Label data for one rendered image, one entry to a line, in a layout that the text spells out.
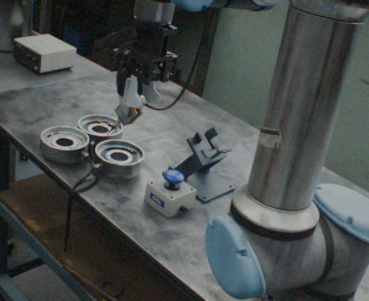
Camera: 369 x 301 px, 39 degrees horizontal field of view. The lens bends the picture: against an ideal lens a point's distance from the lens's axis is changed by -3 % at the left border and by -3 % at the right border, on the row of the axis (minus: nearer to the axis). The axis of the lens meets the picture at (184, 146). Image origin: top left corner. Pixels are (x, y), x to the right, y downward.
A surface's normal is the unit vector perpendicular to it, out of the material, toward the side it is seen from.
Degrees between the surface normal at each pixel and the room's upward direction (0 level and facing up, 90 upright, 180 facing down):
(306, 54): 88
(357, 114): 90
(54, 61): 90
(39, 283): 0
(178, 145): 0
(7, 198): 0
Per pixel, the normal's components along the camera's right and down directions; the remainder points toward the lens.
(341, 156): -0.69, 0.22
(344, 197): 0.29, -0.87
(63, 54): 0.75, 0.43
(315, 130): 0.22, 0.45
